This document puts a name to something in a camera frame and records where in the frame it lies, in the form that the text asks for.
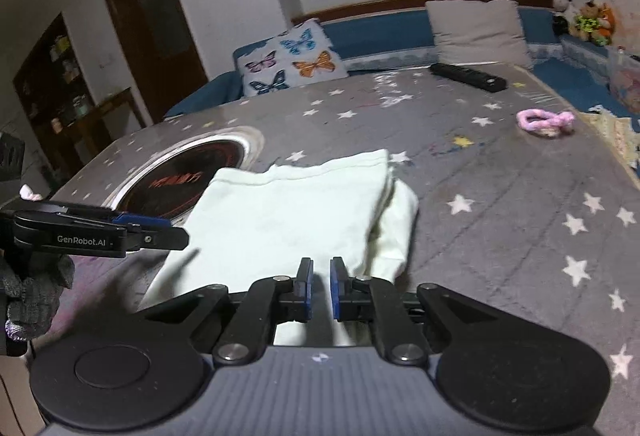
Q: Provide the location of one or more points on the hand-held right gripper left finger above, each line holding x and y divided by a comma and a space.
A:
308, 288

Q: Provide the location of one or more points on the dark wooden shelf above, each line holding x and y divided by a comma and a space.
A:
60, 91

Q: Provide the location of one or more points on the brown wooden door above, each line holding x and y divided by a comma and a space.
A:
150, 26

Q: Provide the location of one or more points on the black remote control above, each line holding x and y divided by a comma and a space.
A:
467, 76

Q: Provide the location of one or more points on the orange bear stuffed toy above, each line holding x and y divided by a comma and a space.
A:
592, 23

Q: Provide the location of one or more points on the person's left hand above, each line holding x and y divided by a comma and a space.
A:
35, 286

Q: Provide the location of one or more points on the beige pillow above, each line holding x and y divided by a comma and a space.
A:
477, 31

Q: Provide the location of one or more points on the pale green t-shirt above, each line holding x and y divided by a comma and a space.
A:
280, 216

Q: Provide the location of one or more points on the patterned quilted cloth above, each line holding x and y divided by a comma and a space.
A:
617, 136

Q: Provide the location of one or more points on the grey star-printed tablecloth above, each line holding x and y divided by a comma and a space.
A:
500, 226

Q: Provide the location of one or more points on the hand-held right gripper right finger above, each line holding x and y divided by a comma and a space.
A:
336, 288

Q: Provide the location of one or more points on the clear plastic storage box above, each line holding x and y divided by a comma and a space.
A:
625, 81

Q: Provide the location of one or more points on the butterfly print pillow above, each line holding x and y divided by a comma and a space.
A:
290, 58

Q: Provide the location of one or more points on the blue sofa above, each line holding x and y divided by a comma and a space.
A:
380, 36

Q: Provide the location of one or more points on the panda stuffed toy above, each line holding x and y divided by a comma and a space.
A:
562, 11

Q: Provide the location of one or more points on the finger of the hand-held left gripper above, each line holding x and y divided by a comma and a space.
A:
160, 238
140, 218

